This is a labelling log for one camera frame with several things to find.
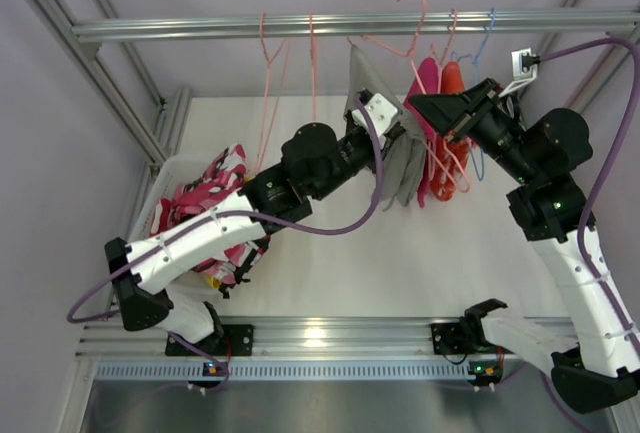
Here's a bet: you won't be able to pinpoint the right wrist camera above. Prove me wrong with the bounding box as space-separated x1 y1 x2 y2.
499 48 540 98

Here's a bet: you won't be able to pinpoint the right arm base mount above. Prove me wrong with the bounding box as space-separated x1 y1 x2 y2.
430 321 478 356

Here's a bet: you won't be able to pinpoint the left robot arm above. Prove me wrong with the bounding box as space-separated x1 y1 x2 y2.
105 123 406 344

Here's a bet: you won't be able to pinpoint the blue wire hanger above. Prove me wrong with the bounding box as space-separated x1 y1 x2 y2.
449 8 497 182

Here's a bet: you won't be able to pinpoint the left aluminium frame post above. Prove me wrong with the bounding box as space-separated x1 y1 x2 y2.
26 0 192 166

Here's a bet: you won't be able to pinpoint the aluminium hanging rail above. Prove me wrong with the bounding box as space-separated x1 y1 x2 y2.
71 4 640 43

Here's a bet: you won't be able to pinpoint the white plastic basket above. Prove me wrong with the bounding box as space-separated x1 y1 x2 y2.
127 156 231 294

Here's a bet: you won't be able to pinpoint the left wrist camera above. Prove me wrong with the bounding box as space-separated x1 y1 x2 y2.
351 90 400 142

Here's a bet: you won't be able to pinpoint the aluminium frame post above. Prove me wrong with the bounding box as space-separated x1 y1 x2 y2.
494 0 640 114
26 0 192 166

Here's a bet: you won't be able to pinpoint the grey trousers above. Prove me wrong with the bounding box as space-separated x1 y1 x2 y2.
344 45 427 211

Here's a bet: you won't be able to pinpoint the right aluminium frame post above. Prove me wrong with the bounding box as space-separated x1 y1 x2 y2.
494 0 640 114

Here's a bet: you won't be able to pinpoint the pink patterned trousers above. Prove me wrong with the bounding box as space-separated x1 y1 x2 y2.
149 143 271 299

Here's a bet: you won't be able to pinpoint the yellow trousers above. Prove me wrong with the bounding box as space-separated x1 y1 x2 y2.
201 273 222 290

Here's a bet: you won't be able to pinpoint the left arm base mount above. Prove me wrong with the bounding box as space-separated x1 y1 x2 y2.
164 324 254 357

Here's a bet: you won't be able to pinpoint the pink wire hanger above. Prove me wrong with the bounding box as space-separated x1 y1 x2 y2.
255 12 291 173

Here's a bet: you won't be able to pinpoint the orange trousers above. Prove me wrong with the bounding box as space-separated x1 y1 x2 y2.
430 61 471 202

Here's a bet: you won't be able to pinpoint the aluminium front rail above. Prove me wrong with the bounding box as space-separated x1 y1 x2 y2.
74 316 616 360

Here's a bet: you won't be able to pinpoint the magenta trousers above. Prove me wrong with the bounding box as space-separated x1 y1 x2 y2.
404 57 440 208

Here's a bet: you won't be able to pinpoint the slotted cable duct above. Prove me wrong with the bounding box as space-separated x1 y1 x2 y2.
94 359 474 382

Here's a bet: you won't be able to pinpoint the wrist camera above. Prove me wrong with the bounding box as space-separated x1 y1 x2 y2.
351 90 400 142
499 48 540 98

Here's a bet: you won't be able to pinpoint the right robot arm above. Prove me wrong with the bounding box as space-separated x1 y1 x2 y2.
409 79 639 414

